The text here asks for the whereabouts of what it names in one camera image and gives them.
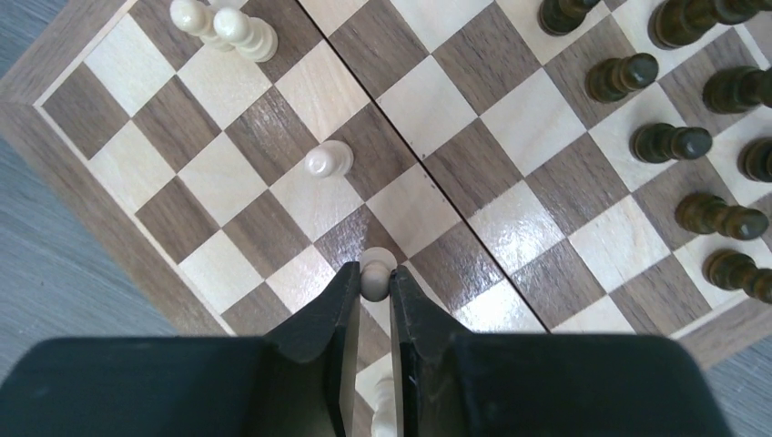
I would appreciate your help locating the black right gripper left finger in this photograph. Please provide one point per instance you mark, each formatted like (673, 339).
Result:
(296, 380)

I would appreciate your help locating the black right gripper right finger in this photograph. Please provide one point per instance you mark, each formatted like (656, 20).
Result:
(452, 381)

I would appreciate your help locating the white chess pawn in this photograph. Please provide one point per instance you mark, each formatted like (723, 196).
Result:
(331, 158)
(196, 19)
(384, 420)
(252, 37)
(376, 264)

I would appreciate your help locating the wooden chess board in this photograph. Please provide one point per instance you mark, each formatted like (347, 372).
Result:
(544, 167)

